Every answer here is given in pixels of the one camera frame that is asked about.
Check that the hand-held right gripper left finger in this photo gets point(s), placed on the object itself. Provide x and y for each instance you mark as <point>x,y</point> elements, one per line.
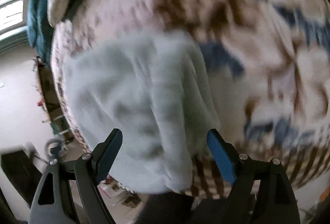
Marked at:
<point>108,159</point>

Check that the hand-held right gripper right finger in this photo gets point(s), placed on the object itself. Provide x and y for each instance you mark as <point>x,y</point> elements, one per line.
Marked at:
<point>220,157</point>

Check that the light blue fleece cloth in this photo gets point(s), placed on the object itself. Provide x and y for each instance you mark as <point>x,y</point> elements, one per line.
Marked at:
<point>129,90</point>

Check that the floral printed blanket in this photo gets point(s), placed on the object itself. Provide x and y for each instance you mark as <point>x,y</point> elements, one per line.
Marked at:
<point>257,46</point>

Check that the teal blanket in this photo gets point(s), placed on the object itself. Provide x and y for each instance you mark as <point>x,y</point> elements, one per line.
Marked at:
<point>38,25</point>

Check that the grey ribbed radiator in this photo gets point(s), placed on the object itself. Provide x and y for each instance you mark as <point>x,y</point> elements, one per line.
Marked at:
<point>13,41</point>

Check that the window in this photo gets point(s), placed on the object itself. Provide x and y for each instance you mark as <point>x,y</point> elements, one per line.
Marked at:
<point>10,15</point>

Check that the wooden bed frame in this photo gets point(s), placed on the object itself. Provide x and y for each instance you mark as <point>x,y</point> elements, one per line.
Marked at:
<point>51,100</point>

